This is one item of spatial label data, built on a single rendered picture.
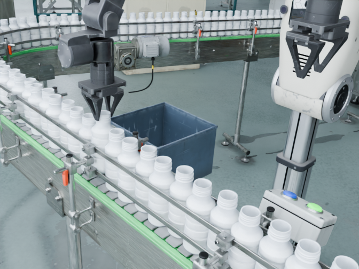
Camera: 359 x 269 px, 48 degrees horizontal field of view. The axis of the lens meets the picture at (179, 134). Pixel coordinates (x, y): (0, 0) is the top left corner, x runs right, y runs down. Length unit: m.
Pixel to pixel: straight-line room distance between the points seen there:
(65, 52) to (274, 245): 0.58
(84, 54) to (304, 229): 0.59
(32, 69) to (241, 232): 1.88
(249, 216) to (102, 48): 0.49
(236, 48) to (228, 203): 2.27
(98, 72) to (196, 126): 0.77
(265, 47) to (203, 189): 2.41
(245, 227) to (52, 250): 1.78
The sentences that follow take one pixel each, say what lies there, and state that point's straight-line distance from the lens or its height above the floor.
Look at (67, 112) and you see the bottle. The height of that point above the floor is 1.14.
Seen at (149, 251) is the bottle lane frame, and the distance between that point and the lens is 0.96.
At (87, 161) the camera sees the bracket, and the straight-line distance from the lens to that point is 1.04.
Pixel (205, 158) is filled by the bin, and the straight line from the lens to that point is 1.60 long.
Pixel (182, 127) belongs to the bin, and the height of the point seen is 0.87.
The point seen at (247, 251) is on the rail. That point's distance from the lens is 0.75.
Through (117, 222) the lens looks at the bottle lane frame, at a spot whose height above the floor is 0.95.
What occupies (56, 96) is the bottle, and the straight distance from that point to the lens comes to 1.25.
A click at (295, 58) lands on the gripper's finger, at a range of 0.75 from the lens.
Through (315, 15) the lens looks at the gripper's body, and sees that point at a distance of 0.74.
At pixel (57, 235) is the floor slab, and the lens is 2.51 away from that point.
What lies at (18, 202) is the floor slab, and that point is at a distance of 2.83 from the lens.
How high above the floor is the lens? 1.60
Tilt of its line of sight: 26 degrees down
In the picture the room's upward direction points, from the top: 4 degrees clockwise
